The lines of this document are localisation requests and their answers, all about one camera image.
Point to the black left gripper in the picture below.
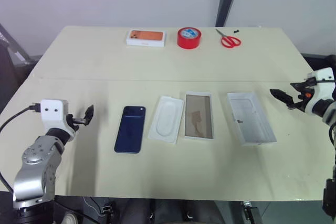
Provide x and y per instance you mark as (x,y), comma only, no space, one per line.
(76,122)

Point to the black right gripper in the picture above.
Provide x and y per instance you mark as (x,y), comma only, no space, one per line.
(302,98)

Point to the dark blue smartphone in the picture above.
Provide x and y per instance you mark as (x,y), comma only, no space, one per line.
(130,132)

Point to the white phone box lid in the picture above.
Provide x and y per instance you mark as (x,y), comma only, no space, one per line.
(147,37)
(250,119)

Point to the white moulded insert tray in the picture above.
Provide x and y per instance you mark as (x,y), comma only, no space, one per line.
(166,119)

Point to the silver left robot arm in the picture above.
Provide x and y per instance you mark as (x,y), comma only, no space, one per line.
(34,171)

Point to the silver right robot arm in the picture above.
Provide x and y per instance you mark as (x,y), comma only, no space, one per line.
(329,108)

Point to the white box with grey picture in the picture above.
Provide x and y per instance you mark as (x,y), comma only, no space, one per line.
(198,116)

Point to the dark brown furniture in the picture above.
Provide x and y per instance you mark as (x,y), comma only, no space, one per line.
(319,61)

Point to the small black clip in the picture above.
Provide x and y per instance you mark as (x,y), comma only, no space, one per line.
(236,31)

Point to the small black buckle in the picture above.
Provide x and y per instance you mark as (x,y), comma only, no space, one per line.
(106,209)

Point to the red tape roll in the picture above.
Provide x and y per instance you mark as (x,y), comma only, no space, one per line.
(189,41)

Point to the metal table leg clamp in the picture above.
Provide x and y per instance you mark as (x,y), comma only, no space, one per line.
(250,212)

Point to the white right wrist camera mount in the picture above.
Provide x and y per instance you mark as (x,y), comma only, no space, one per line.
(321,87)

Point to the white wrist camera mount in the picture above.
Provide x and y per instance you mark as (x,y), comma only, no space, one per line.
(52,113)
(321,87)

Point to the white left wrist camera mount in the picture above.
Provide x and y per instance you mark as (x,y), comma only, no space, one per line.
(52,113)

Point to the dark metal frame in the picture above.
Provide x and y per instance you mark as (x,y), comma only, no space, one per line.
(15,48)

